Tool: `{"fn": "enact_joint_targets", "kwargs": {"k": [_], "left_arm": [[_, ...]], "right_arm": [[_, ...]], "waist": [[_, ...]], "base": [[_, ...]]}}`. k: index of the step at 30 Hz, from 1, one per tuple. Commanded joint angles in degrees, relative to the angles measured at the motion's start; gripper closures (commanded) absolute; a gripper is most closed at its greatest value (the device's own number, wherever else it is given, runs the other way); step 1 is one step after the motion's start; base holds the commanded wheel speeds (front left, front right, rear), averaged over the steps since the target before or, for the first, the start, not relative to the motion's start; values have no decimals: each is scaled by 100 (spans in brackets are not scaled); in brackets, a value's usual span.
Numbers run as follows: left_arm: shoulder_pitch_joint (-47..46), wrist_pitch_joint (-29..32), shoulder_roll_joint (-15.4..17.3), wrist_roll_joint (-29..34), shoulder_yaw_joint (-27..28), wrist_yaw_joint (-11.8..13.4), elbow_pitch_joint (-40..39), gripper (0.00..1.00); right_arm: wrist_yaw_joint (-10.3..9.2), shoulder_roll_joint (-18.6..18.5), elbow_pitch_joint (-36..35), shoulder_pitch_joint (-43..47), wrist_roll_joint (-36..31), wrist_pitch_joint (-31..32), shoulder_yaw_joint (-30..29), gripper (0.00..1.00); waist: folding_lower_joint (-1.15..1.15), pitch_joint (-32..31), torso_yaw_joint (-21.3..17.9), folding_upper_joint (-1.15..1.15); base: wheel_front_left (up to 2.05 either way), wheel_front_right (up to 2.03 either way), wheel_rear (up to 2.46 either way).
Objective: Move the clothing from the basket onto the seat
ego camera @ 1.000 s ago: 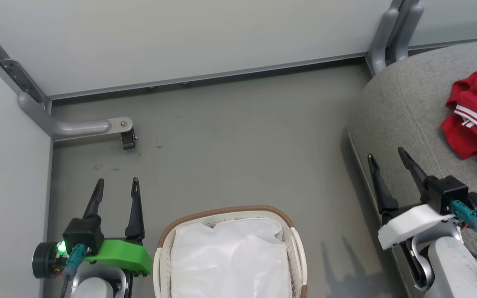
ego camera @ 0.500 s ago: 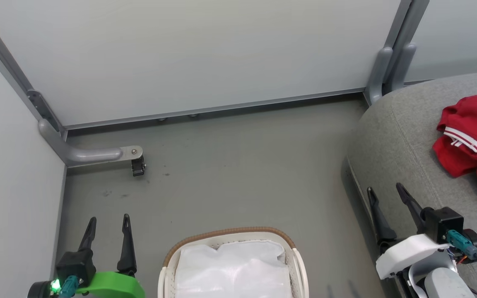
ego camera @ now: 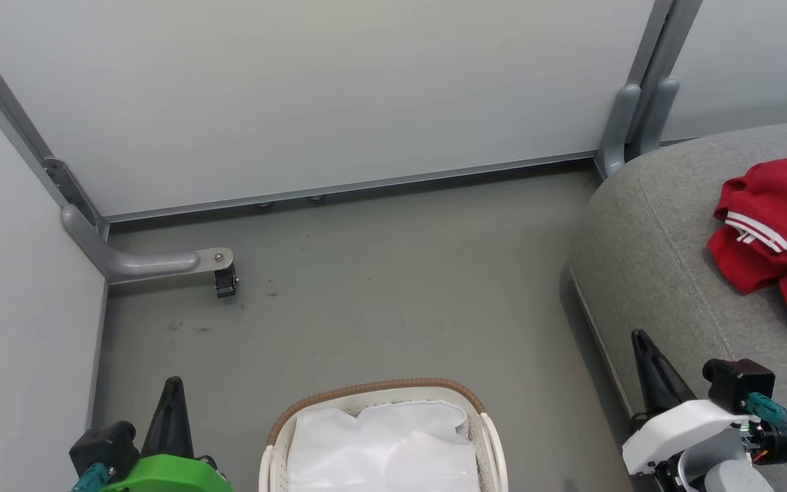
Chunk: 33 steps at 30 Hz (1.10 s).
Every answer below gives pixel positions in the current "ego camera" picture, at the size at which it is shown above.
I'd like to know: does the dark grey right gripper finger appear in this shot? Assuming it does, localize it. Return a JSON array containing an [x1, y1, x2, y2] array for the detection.
[[631, 329, 696, 418]]

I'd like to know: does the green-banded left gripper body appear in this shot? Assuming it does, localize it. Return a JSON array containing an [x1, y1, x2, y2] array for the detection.
[[100, 454, 234, 492]]

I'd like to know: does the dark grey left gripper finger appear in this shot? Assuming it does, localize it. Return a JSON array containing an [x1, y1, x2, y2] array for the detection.
[[141, 376, 195, 458]]

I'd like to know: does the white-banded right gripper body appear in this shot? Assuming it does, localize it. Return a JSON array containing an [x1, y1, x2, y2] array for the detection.
[[622, 400, 754, 476]]

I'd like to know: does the red shirt with white stripes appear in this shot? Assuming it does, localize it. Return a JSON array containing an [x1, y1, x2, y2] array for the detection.
[[706, 147, 787, 363]]

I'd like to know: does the grey fabric sofa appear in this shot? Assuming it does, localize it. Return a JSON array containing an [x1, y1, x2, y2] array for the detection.
[[568, 118, 787, 492]]

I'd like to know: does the black caster wheel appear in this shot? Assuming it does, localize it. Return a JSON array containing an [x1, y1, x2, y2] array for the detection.
[[214, 265, 238, 299]]

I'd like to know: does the grey curved partition foot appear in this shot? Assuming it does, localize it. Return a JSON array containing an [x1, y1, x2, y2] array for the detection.
[[60, 204, 235, 285]]

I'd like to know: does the white laundry basket brown rim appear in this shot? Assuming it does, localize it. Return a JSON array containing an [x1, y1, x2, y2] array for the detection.
[[259, 378, 509, 492]]

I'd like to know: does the teal left cable connector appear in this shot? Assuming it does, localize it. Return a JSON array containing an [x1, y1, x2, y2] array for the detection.
[[71, 463, 110, 492]]

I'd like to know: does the teal cable connector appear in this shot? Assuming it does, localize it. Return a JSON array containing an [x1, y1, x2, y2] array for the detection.
[[747, 392, 787, 438], [71, 463, 110, 492]]

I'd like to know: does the teal right cable connector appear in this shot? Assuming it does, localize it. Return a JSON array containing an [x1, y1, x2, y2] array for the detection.
[[747, 392, 787, 438]]

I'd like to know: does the aluminium partition bottom rail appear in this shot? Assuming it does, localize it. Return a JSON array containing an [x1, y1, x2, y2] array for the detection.
[[101, 151, 599, 223]]

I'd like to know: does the grey partition post with hinge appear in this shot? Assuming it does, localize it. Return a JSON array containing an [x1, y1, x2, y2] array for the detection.
[[0, 20, 109, 240]]

